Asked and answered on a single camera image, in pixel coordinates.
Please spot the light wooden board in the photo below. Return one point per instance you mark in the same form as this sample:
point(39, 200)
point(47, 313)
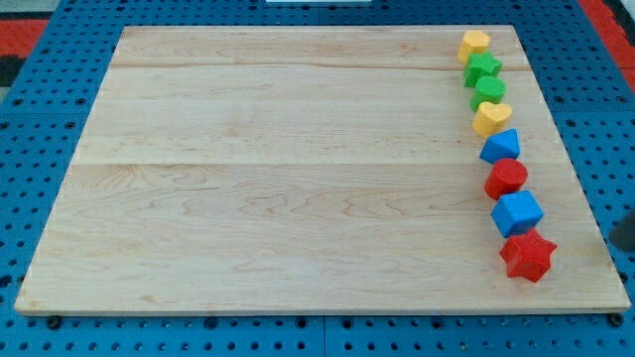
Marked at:
point(305, 170)

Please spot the green star block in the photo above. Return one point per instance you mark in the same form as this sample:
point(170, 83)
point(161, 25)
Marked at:
point(479, 65)

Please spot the red star block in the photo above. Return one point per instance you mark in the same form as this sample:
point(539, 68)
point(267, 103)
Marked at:
point(527, 255)

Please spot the yellow heart block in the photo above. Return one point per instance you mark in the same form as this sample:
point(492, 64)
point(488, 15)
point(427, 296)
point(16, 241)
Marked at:
point(491, 118)

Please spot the red cylinder block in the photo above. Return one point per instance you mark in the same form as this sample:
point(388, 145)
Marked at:
point(507, 176)

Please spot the blue triangle block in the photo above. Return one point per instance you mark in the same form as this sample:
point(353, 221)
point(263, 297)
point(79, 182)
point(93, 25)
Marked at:
point(504, 145)

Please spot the green cylinder block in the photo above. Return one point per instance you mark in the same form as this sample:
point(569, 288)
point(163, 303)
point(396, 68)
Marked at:
point(487, 89)

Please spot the blue cube block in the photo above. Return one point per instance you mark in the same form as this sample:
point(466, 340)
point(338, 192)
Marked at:
point(516, 213)

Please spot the yellow hexagon block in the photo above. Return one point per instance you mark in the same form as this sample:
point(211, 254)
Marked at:
point(472, 42)

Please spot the dark robot pusher tip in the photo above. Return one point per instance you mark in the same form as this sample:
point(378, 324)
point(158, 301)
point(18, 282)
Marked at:
point(622, 235)

